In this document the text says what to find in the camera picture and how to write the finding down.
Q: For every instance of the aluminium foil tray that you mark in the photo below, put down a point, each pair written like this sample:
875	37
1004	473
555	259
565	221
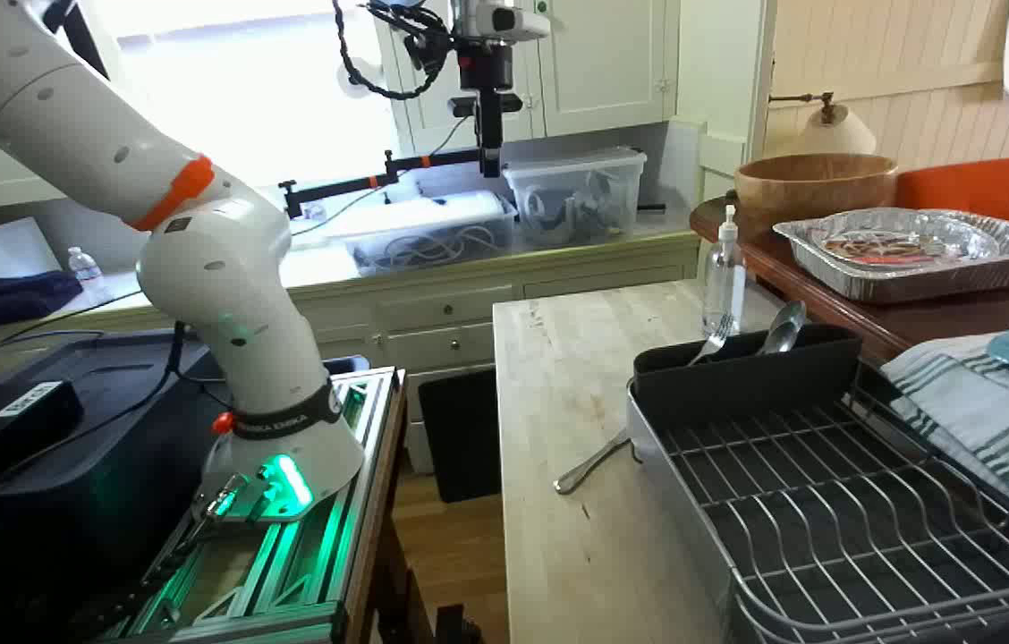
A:
1008	255

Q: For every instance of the aluminium robot mounting stand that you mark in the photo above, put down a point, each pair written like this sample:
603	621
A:
290	558

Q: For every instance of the small clear water bottle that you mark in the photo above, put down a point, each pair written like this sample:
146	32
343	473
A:
85	265

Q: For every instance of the dark blue cloth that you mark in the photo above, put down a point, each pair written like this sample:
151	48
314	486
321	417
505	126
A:
17	299

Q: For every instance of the black camera boom with orange clamps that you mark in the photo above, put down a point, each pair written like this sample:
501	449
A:
410	174

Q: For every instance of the small silver spoon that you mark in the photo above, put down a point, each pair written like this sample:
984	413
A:
710	346

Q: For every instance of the clear hand sanitizer pump bottle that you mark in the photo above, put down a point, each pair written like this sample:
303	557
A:
723	280

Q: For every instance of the cream cabinet counter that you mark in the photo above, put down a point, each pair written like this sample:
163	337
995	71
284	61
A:
445	305

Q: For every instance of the silver table knife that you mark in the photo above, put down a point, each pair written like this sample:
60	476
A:
593	466

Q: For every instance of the grey striped dish towel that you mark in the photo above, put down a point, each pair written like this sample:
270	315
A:
982	413

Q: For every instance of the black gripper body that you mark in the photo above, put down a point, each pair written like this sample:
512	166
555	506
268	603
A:
490	71

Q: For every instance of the black equipment case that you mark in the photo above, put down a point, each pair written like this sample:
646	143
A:
63	513

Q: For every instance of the clear plastic storage bin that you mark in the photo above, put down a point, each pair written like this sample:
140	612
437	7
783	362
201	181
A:
577	197
433	232

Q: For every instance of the dark cutlery caddy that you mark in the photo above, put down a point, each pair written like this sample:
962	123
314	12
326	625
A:
742	377

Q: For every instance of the large silver spoon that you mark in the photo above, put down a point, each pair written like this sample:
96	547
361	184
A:
783	327

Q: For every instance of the dark brown wooden table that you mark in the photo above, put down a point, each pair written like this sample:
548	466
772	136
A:
838	315

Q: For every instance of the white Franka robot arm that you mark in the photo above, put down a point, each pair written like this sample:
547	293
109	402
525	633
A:
207	273

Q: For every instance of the large wooden bowl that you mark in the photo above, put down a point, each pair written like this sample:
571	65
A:
814	191

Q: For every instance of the orange chair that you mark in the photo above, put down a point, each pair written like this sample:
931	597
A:
982	186

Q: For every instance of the cream dome lamp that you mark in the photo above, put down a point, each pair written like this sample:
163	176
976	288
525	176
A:
827	130

